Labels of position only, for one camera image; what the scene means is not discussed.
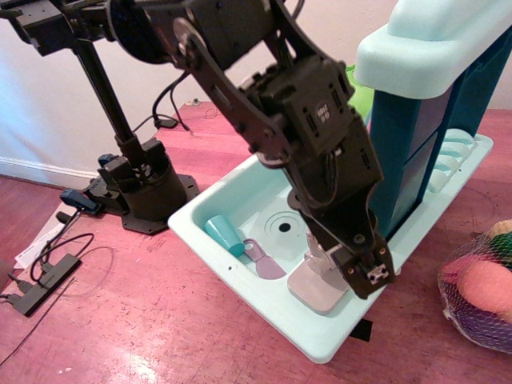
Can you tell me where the black cable on floor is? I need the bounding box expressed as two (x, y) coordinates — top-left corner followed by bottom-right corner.
(0, 231), (115, 365)

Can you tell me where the black usb hub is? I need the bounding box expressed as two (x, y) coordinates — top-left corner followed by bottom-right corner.
(10, 254), (82, 317)

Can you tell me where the green plastic plate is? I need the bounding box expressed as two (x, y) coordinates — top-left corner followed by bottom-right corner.
(346, 65), (374, 123)

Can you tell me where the mesh bag of toys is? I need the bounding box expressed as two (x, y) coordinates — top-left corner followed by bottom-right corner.
(438, 219), (511, 354)

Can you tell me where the teal and mint shelf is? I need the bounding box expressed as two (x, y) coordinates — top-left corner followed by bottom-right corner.
(355, 1), (511, 238)

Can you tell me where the pale pink faucet lever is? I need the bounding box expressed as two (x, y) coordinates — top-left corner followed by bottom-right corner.
(304, 230), (336, 275)

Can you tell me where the black tape piece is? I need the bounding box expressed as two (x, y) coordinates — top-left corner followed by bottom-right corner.
(350, 318), (373, 342)

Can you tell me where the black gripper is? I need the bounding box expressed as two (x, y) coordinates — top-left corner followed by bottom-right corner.
(255, 118), (396, 299)

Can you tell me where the teal plastic cup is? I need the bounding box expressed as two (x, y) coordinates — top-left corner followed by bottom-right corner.
(204, 214), (245, 258)

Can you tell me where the grey toy faucet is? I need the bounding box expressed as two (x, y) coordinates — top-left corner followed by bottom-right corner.
(287, 260), (349, 315)

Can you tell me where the white paper sheet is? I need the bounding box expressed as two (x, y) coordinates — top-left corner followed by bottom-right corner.
(14, 204), (74, 270)

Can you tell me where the purple toy spatula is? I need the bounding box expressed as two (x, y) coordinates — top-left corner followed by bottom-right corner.
(243, 238), (286, 280)

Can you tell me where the mint toy sink basin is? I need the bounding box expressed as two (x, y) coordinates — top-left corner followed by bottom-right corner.
(168, 129), (493, 364)

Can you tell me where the blue black clamp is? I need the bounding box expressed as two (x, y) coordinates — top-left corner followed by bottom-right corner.
(60, 189), (101, 214)

